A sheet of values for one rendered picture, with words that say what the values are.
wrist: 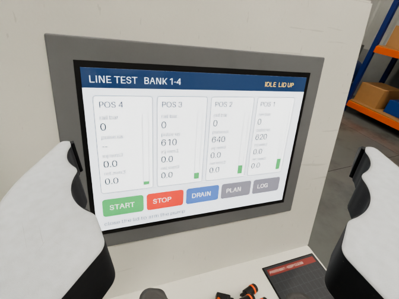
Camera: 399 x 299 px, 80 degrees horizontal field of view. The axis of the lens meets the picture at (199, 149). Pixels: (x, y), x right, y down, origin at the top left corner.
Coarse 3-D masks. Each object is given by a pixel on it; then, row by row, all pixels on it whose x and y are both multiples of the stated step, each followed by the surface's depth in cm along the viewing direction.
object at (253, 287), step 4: (252, 284) 53; (248, 288) 52; (252, 288) 52; (256, 288) 52; (220, 292) 51; (244, 292) 52; (248, 292) 51; (252, 292) 52; (216, 296) 50; (220, 296) 50; (224, 296) 50; (228, 296) 50; (240, 296) 51; (244, 296) 49; (248, 296) 49; (252, 296) 49
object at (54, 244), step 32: (64, 160) 9; (32, 192) 8; (64, 192) 8; (0, 224) 7; (32, 224) 7; (64, 224) 7; (96, 224) 7; (0, 256) 6; (32, 256) 6; (64, 256) 6; (96, 256) 6; (0, 288) 5; (32, 288) 5; (64, 288) 5; (96, 288) 6
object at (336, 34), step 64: (0, 0) 28; (64, 0) 30; (128, 0) 32; (192, 0) 35; (256, 0) 38; (320, 0) 42; (0, 64) 30; (0, 128) 32; (320, 128) 53; (0, 192) 35; (320, 192) 60; (128, 256) 46; (192, 256) 52; (256, 256) 60
